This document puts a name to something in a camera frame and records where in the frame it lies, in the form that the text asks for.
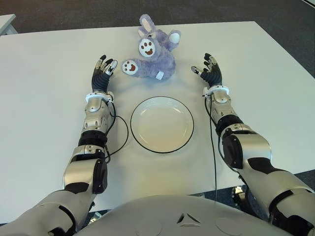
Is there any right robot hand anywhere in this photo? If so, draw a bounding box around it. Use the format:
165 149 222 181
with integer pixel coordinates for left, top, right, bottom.
190 53 223 87

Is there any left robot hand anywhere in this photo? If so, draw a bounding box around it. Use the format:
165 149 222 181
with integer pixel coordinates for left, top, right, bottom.
91 54 118 93

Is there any purple plush bunny doll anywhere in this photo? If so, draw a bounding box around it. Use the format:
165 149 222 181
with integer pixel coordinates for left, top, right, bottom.
122 14 182 81

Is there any metal robot base part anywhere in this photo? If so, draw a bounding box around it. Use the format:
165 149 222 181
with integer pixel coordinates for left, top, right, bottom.
230 184 247 205
89 210 103 224

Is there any white plate with black rim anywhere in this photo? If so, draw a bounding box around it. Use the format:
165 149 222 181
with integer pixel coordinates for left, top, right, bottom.
130 96 196 155

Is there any white side table corner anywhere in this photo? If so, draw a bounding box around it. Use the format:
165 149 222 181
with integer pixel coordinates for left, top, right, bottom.
0 14 18 36

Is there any silver robot torso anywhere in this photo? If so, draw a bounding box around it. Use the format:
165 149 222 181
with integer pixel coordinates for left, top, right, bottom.
73 195 294 236

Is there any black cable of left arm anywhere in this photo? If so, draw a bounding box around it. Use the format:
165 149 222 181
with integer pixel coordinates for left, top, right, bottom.
104 102 129 163

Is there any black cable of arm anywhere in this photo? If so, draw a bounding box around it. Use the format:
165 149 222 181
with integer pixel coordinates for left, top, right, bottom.
203 94 219 202
104 102 129 163

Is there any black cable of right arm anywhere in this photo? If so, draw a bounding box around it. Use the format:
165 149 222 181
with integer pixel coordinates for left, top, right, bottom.
203 94 219 202

